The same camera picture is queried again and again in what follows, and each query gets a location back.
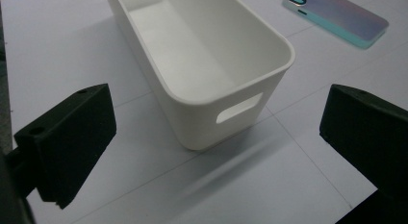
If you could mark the white plastic storage box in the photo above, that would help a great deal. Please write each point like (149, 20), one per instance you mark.
(198, 51)

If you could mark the white table cover sheet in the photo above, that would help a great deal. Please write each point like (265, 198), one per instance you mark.
(80, 47)

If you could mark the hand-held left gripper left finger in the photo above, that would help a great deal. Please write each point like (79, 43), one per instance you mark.
(70, 144)

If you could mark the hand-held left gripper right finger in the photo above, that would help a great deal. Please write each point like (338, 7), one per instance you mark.
(369, 134)

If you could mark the iridescent phone case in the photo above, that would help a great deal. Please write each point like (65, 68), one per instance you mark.
(340, 15)

